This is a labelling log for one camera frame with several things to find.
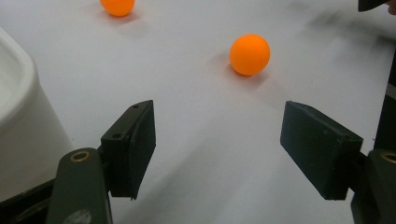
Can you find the orange table tennis ball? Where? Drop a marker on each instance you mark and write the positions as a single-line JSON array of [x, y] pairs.
[[117, 6], [250, 54]]

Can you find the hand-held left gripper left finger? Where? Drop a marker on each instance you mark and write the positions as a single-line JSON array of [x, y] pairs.
[[130, 155]]

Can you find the white plastic container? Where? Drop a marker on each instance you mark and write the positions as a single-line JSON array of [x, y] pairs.
[[25, 130]]

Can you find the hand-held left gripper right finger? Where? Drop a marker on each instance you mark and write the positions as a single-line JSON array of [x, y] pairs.
[[317, 146]]

